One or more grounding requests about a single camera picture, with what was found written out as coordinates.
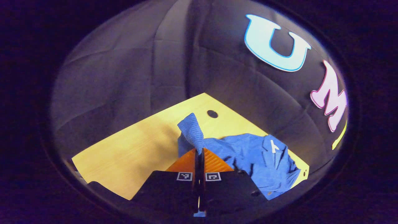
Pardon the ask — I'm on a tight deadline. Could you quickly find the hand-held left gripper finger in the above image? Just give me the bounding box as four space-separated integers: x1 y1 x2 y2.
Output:
132 148 200 215
199 148 268 215

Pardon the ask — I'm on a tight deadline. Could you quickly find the blue corduroy jacket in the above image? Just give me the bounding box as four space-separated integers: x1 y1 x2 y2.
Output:
177 113 301 217

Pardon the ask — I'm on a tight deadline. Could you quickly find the black backdrop cloth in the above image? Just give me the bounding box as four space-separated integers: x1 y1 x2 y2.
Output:
51 0 349 187

